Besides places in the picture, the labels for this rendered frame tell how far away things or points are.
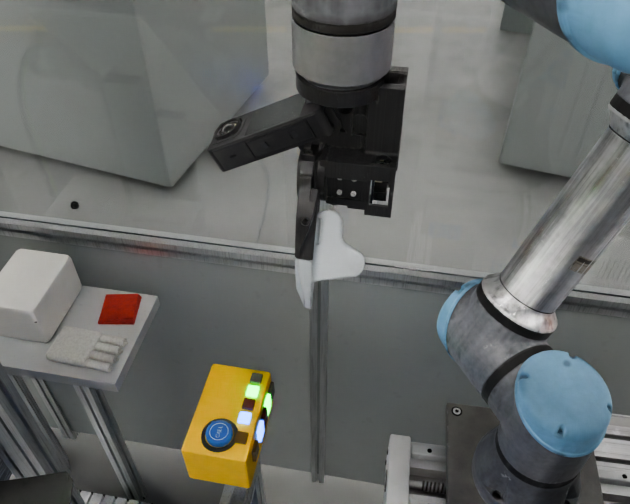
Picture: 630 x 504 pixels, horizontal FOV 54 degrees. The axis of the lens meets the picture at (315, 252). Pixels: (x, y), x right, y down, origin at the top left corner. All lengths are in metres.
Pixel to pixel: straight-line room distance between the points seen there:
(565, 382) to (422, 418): 0.91
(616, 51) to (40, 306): 1.19
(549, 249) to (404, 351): 0.71
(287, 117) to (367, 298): 0.88
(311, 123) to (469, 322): 0.47
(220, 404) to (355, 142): 0.59
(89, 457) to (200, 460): 1.32
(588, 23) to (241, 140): 0.27
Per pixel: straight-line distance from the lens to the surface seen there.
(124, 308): 1.42
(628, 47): 0.37
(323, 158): 0.50
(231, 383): 1.01
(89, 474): 2.24
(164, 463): 2.19
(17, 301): 1.38
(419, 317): 1.37
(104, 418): 1.72
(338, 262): 0.53
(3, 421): 1.36
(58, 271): 1.42
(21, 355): 1.44
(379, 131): 0.50
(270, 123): 0.51
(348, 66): 0.45
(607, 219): 0.80
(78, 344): 1.38
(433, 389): 1.58
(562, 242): 0.81
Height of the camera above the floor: 1.91
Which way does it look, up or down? 44 degrees down
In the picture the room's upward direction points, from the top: straight up
